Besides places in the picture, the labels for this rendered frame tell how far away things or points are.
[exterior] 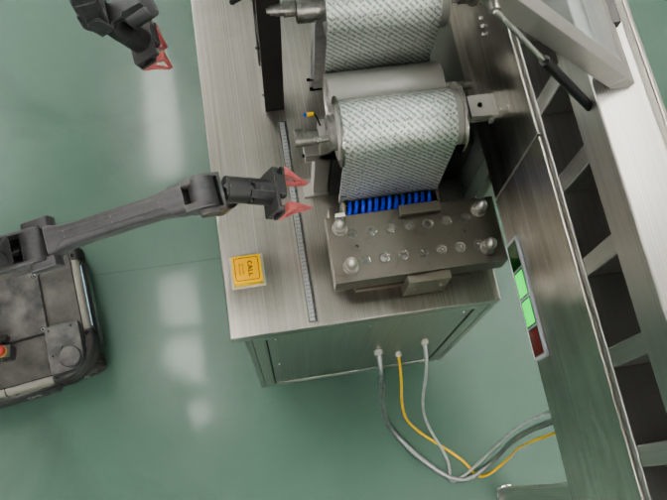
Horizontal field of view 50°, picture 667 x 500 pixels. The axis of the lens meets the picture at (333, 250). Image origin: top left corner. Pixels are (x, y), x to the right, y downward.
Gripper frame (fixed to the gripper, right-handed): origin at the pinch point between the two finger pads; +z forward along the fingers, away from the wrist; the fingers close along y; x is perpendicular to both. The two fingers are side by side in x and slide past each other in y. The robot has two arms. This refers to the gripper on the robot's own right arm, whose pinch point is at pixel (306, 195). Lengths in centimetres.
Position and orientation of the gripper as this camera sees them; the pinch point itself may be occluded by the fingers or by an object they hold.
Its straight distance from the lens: 161.1
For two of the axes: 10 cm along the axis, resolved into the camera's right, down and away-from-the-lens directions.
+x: 5.0, -3.4, -8.0
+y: 1.5, 9.4, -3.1
